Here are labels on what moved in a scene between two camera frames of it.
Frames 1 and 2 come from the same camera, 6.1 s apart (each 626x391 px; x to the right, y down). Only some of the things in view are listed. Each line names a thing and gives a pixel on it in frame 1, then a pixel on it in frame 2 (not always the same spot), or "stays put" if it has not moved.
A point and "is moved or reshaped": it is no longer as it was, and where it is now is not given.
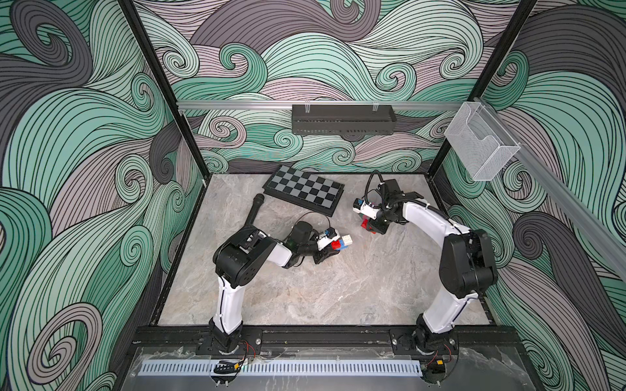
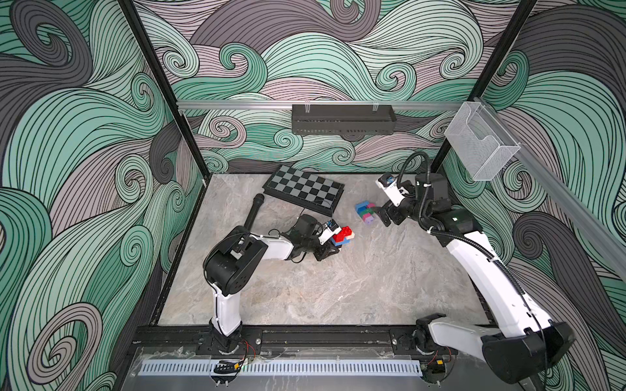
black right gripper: x=375 y=224 -> x=394 y=210
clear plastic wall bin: x=481 y=142 stays put
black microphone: x=257 y=201 stays put
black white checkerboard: x=314 y=192 stays put
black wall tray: x=343 y=120 stays put
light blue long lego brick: x=342 y=245 is moved or reshaped
